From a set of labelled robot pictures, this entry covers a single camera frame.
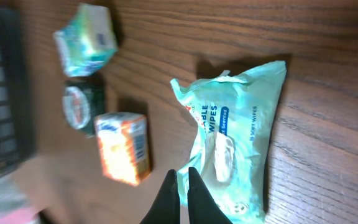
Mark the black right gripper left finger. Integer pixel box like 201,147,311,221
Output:
140,169,180,224

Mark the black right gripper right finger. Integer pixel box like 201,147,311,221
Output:
187,167,232,224

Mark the teal wet wipes pack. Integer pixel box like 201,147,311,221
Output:
170,60,287,223

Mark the orange Kleenex tissue pack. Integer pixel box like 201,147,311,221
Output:
94,112,151,186

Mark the dark green round-label pack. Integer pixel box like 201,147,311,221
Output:
62,79,106,138

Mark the grey plastic basket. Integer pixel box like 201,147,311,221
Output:
0,7,35,177

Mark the blue Kleenex tissue pack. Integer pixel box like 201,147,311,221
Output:
53,3,119,77

